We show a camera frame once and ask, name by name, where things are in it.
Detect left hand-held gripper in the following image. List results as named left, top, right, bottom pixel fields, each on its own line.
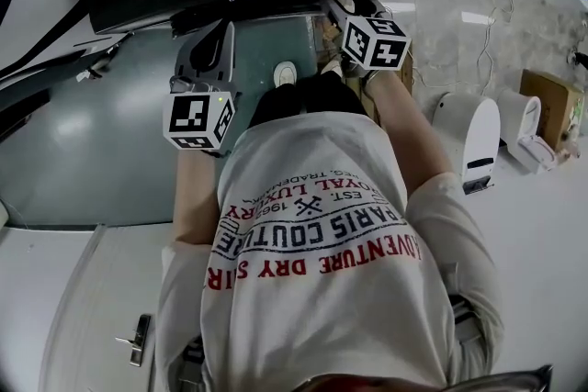
left=161, top=20, right=241, bottom=152

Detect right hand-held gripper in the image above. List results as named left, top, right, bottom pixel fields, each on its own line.
left=321, top=0, right=413, bottom=72

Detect person's left forearm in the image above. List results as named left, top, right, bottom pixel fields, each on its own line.
left=173, top=149, right=227, bottom=247

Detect person's right forearm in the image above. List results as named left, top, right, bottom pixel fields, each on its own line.
left=366, top=68, right=454, bottom=199

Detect wooden slatted pallet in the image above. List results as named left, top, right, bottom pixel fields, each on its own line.
left=311, top=11, right=415, bottom=126

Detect white left shoe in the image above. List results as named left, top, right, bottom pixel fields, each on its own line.
left=272, top=60, right=298, bottom=88

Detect black trousers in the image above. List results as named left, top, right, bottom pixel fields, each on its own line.
left=250, top=71, right=368, bottom=129

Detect white rounded appliance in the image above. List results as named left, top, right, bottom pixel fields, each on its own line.
left=431, top=91, right=502, bottom=196

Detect brown cardboard box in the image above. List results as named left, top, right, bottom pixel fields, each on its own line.
left=518, top=68, right=587, bottom=152

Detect white toilet seat unit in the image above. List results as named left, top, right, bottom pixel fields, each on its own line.
left=498, top=87, right=560, bottom=174

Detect white door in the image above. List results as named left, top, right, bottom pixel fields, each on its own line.
left=39, top=222, right=185, bottom=392

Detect white printed t-shirt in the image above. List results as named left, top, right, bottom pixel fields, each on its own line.
left=155, top=109, right=504, bottom=392

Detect silver door handle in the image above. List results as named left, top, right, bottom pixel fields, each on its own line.
left=114, top=313, right=153, bottom=368

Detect grey harness strap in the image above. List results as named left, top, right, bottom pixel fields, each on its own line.
left=447, top=293, right=484, bottom=346
left=176, top=334, right=207, bottom=392

